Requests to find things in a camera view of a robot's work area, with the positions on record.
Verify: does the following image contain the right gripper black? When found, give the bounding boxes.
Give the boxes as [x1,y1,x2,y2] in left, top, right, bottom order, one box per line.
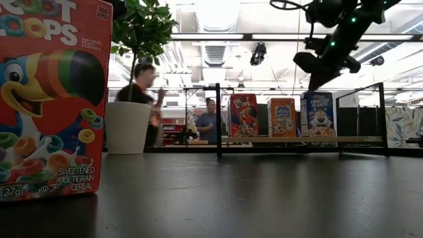
[293,31,362,91]

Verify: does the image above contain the blue Frosted Flakes cereal box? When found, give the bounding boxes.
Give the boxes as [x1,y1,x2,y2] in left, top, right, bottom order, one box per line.
[299,91,337,138]

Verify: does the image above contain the orange Mini Wheats cereal box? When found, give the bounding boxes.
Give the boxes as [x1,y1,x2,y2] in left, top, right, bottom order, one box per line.
[266,97,297,138]

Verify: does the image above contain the red Froot Loops cereal box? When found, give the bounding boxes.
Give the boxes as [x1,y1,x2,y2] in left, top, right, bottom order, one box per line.
[228,93,259,138]
[0,0,114,202]

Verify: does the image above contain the black room divider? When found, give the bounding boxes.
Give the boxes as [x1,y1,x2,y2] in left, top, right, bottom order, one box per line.
[336,106,381,137]

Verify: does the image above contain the leaf patterned room divider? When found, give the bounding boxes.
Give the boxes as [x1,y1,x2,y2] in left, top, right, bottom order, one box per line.
[385,106,423,149]

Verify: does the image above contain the overhead black light bar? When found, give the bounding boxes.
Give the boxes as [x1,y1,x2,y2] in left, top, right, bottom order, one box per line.
[170,32,423,42]

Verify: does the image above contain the person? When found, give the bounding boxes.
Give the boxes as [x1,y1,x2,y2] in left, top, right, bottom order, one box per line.
[195,97,217,145]
[115,62,166,148]

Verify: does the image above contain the black table mat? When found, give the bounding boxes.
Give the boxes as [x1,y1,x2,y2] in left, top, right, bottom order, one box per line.
[0,151,423,238]

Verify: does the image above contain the red shelving unit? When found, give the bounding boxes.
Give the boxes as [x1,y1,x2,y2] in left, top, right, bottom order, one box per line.
[161,118,186,146]

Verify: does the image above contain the green leafy plant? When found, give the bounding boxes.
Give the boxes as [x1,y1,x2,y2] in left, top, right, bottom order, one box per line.
[110,0,179,103]

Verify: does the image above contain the white ribbed plant pot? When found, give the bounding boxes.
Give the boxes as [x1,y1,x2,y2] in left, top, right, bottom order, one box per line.
[104,101,152,155]

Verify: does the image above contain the wooden shelf with black frame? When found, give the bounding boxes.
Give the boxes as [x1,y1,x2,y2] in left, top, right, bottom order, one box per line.
[214,81,388,159]

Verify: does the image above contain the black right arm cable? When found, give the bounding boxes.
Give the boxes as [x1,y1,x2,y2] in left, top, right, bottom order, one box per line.
[269,0,315,11]

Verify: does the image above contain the black metal rig frame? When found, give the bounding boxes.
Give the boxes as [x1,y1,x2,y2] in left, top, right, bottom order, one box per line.
[102,145,423,158]

